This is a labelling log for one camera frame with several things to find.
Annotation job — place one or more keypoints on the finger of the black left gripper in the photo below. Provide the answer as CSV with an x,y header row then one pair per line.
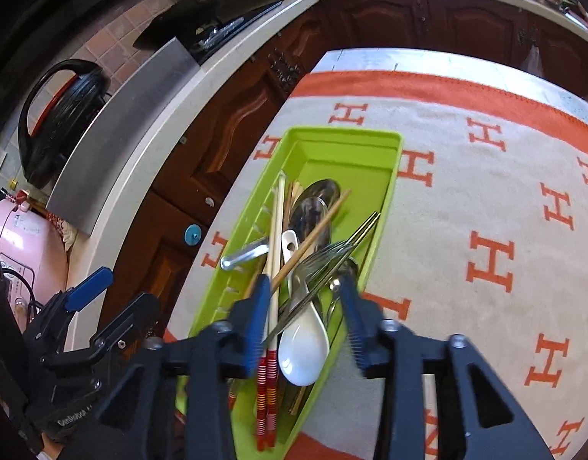
x,y
132,323
76,298

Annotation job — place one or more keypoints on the black wok pan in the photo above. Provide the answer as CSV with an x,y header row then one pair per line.
x,y
202,26

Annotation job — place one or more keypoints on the steel metal chopstick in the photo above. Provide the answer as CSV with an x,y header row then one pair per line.
x,y
317,281

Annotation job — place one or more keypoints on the pink kitchen appliance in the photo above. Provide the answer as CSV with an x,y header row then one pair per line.
x,y
33,254

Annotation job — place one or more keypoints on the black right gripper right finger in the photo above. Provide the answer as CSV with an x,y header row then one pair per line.
x,y
477,415

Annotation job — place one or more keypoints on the lime green plastic utensil tray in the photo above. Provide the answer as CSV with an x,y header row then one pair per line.
x,y
325,162

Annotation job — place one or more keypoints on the white ceramic soup spoon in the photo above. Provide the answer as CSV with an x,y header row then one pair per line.
x,y
304,345

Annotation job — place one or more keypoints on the large steel spoon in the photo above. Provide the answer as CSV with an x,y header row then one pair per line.
x,y
319,196

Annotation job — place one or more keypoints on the white orange H-pattern cloth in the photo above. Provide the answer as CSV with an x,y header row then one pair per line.
x,y
486,235

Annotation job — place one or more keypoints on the dark wooden kitchen cabinets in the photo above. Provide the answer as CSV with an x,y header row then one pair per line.
x,y
188,189

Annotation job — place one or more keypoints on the steel spoon with logo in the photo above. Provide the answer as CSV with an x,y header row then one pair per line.
x,y
302,223

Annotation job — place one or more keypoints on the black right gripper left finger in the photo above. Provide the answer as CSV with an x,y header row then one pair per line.
x,y
172,401

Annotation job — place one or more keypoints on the light wooden chopstick red end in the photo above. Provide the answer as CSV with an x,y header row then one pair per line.
x,y
275,265

